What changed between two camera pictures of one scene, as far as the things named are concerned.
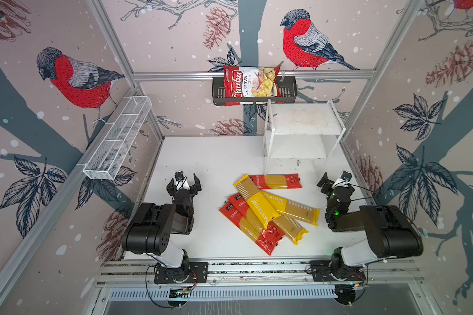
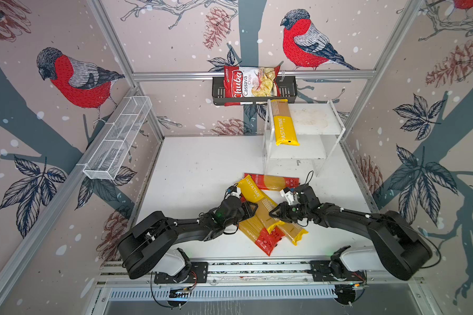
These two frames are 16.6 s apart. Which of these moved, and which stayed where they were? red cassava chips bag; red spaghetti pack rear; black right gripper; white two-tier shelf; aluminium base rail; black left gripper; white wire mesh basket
Moved: black left gripper; black right gripper
Stayed: white two-tier shelf; red cassava chips bag; aluminium base rail; white wire mesh basket; red spaghetti pack rear
